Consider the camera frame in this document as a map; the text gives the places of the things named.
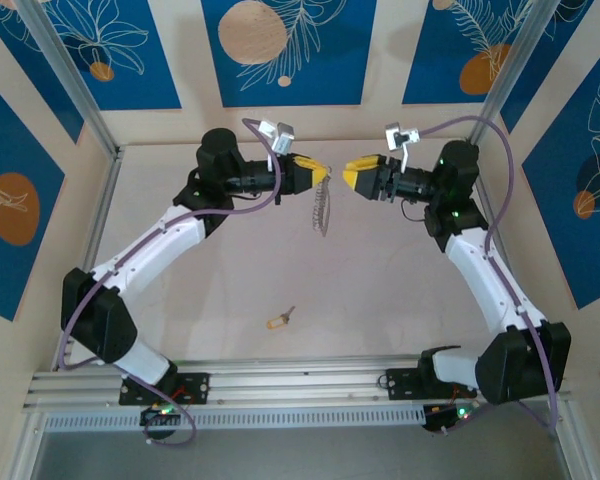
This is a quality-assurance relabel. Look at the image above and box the metal keyring with keys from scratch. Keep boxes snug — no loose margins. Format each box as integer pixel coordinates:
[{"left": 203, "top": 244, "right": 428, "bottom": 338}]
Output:
[{"left": 309, "top": 177, "right": 332, "bottom": 239}]

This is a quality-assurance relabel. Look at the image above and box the key with yellow tag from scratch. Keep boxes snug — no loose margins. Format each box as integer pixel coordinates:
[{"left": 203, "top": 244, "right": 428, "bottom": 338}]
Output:
[{"left": 265, "top": 304, "right": 297, "bottom": 331}]

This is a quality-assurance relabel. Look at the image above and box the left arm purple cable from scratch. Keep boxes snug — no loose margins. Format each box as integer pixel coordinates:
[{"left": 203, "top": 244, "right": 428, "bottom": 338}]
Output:
[{"left": 58, "top": 118, "right": 285, "bottom": 446}]

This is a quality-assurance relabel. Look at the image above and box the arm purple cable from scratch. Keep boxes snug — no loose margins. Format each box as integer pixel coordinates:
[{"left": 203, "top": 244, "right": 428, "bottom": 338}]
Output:
[
  {"left": 58, "top": 118, "right": 285, "bottom": 446},
  {"left": 418, "top": 115, "right": 564, "bottom": 436}
]

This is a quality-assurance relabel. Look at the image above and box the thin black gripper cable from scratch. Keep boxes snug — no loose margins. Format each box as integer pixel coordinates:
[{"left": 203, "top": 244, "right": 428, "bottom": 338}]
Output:
[{"left": 401, "top": 198, "right": 431, "bottom": 222}]

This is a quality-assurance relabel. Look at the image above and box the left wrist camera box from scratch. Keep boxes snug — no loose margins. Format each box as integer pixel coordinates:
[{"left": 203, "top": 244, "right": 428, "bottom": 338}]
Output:
[{"left": 258, "top": 119, "right": 297, "bottom": 155}]

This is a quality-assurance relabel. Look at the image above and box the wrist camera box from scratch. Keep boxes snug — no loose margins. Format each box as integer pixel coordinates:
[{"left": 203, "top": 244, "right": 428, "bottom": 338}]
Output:
[
  {"left": 258, "top": 119, "right": 297, "bottom": 155},
  {"left": 384, "top": 122, "right": 421, "bottom": 171}
]

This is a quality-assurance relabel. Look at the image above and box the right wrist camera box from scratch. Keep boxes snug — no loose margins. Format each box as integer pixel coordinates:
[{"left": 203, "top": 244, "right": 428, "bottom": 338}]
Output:
[{"left": 384, "top": 122, "right": 421, "bottom": 171}]

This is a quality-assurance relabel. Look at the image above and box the aluminium side rail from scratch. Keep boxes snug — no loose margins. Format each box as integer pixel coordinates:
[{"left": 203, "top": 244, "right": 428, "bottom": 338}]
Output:
[
  {"left": 54, "top": 147, "right": 126, "bottom": 371},
  {"left": 462, "top": 139, "right": 541, "bottom": 361}
]

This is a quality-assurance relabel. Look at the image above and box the blue floral wall panel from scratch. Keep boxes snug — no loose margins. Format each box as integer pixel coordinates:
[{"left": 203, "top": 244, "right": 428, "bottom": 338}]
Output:
[
  {"left": 402, "top": 0, "right": 536, "bottom": 105},
  {"left": 29, "top": 0, "right": 182, "bottom": 111},
  {"left": 0, "top": 0, "right": 86, "bottom": 144},
  {"left": 0, "top": 72, "right": 66, "bottom": 321},
  {"left": 522, "top": 47, "right": 600, "bottom": 311},
  {"left": 499, "top": 0, "right": 596, "bottom": 135},
  {"left": 201, "top": 0, "right": 378, "bottom": 108}
]

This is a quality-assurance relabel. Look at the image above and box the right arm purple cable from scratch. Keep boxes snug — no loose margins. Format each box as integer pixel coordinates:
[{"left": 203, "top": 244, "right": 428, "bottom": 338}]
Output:
[{"left": 418, "top": 115, "right": 564, "bottom": 436}]

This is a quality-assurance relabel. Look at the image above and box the aluminium frame post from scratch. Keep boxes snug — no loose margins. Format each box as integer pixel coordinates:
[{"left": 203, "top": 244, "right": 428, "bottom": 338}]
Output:
[
  {"left": 17, "top": 0, "right": 122, "bottom": 157},
  {"left": 465, "top": 0, "right": 554, "bottom": 150}
]

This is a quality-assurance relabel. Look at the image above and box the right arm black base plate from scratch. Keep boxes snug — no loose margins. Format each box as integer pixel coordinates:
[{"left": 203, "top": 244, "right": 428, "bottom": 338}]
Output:
[{"left": 385, "top": 367, "right": 479, "bottom": 401}]

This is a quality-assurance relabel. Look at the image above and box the aluminium mounting rail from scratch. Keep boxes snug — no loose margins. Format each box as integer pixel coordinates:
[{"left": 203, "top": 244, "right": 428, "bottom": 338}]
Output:
[{"left": 22, "top": 354, "right": 579, "bottom": 411}]

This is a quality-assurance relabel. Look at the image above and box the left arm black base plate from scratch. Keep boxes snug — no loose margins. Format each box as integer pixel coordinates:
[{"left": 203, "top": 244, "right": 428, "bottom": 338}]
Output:
[{"left": 118, "top": 372, "right": 212, "bottom": 406}]

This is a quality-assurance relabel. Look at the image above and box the grey slotted cable duct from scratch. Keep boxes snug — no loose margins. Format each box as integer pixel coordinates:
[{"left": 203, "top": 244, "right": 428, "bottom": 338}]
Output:
[{"left": 43, "top": 407, "right": 431, "bottom": 432}]

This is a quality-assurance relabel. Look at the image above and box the aluminium frame leg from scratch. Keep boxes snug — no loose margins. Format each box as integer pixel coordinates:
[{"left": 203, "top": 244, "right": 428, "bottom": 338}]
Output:
[
  {"left": 547, "top": 399, "right": 594, "bottom": 480},
  {"left": 7, "top": 409, "right": 49, "bottom": 480}
]

